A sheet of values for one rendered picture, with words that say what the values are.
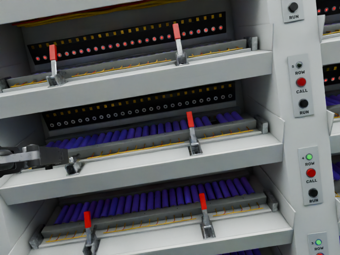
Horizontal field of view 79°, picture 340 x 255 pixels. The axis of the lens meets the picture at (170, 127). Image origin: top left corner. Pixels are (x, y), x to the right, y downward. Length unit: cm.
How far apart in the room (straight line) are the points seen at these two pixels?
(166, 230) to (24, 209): 35
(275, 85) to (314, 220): 30
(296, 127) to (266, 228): 23
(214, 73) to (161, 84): 11
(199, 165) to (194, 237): 17
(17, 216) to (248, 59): 61
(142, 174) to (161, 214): 14
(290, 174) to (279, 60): 23
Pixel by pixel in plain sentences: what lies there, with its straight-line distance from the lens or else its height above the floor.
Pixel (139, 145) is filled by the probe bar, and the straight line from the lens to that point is 50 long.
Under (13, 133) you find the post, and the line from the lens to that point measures 64.
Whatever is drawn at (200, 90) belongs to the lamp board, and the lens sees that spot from 59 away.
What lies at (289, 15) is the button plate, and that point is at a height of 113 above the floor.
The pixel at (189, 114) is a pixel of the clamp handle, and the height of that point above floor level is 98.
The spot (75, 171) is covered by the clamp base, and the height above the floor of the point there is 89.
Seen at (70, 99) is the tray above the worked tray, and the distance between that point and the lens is 48.
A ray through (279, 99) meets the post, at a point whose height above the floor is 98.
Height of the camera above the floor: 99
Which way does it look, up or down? 5 degrees down
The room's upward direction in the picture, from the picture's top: 9 degrees counter-clockwise
